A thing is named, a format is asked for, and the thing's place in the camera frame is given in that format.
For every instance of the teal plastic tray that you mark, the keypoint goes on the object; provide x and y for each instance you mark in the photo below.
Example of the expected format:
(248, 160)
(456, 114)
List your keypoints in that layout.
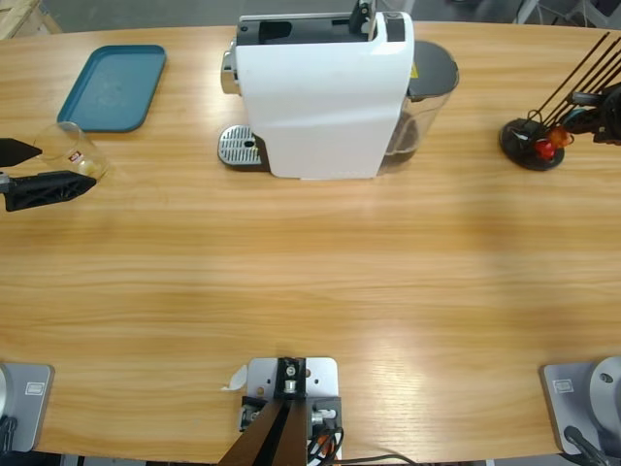
(111, 87)

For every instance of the white paper scrap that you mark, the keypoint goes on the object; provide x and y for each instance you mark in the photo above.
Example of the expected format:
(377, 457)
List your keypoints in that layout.
(238, 378)

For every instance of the clear drinking glass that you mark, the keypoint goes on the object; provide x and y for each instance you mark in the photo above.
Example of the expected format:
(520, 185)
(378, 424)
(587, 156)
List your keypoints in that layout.
(68, 143)

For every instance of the metal drip tray grate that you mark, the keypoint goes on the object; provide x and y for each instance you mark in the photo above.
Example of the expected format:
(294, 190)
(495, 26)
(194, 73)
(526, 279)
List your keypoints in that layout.
(238, 145)

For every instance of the wooden pallet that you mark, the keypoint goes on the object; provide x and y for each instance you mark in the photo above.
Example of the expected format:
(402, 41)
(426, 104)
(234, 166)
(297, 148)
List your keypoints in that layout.
(19, 14)

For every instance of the white capsule coffee machine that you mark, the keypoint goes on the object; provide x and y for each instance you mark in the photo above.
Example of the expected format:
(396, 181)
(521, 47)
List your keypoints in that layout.
(320, 107)

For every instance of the silver coffee machine lever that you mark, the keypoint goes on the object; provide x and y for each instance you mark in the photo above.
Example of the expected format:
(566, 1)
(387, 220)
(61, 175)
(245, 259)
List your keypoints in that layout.
(363, 14)

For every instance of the red coffee capsule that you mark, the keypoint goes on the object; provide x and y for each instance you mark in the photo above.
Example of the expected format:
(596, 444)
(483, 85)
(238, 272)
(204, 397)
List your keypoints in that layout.
(544, 148)

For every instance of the white background metal frame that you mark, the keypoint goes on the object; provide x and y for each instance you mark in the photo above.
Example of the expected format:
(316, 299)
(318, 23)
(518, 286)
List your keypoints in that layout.
(529, 7)

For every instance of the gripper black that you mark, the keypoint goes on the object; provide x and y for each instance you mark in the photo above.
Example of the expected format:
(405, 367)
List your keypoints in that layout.
(611, 116)
(4, 184)

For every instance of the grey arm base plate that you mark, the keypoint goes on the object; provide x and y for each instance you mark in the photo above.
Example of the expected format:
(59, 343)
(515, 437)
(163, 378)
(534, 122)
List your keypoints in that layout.
(29, 403)
(577, 403)

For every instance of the black capsule holder with rods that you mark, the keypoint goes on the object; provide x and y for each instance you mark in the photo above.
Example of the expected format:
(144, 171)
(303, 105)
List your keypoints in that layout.
(519, 153)

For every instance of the clear water tank black lid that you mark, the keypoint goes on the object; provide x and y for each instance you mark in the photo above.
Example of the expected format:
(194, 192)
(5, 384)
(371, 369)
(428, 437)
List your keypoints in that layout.
(432, 68)

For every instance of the orange coffee capsule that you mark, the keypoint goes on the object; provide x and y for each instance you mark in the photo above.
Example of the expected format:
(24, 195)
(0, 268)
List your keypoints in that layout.
(560, 136)

